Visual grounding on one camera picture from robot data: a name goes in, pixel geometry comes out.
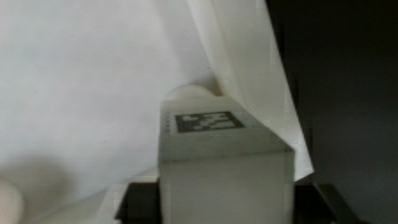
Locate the white table leg with tag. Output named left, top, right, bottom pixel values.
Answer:
left=159, top=85, right=295, bottom=224

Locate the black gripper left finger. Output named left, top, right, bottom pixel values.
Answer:
left=118, top=182, right=162, bottom=224

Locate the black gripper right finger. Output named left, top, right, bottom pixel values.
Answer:
left=294, top=183, right=370, bottom=224

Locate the white square table top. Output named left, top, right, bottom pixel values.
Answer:
left=0, top=0, right=313, bottom=224

